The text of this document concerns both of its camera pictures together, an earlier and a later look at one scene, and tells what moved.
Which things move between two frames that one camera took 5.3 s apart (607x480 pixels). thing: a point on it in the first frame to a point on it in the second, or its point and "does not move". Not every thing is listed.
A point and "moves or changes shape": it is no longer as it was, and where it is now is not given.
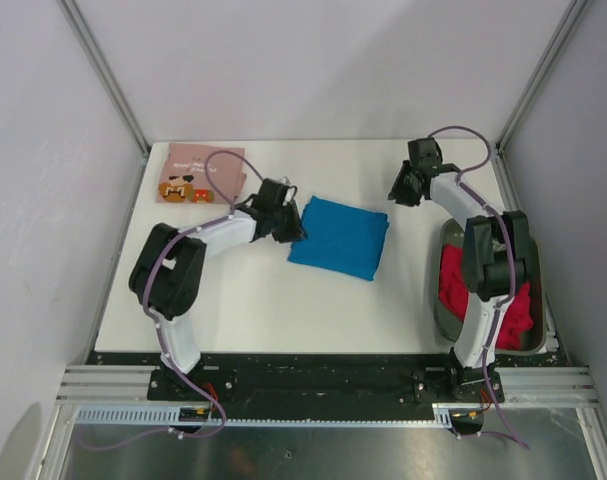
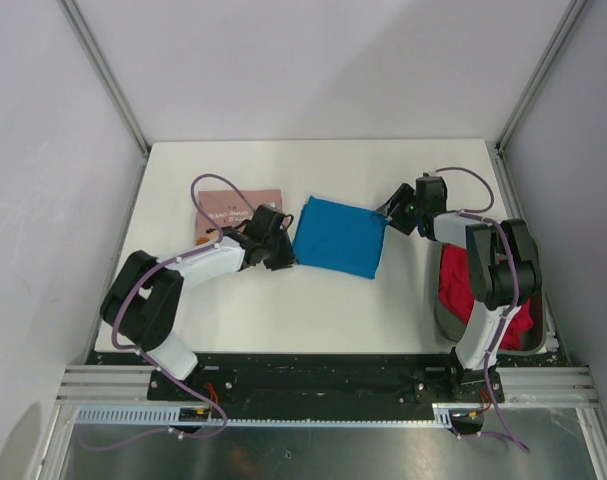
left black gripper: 295,231 to 288,257
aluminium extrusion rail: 558,385 does not move
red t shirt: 454,294 does not move
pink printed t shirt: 183,179 moves or changes shape
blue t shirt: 341,237 does not move
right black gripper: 399,193 to 404,194
